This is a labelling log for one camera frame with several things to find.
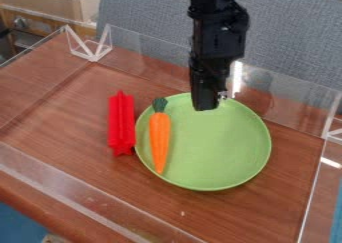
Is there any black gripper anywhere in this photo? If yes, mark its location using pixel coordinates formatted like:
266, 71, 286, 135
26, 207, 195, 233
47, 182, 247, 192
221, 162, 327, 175
189, 0, 250, 111

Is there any orange toy carrot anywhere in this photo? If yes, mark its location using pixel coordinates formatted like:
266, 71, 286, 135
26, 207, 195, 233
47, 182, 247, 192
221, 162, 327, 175
150, 98, 171, 174

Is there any green round plate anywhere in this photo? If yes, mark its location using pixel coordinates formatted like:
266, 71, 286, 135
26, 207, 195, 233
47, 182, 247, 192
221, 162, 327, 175
134, 92, 273, 192

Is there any cardboard box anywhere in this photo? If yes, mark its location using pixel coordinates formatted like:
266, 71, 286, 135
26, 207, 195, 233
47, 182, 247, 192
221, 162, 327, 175
0, 0, 100, 21

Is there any wooden shelf with knob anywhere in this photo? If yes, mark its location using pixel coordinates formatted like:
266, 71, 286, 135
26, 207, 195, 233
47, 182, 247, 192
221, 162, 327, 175
0, 4, 96, 38

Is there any clear acrylic triangle bracket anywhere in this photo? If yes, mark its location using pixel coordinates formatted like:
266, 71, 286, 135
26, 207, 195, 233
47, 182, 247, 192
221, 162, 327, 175
66, 26, 112, 62

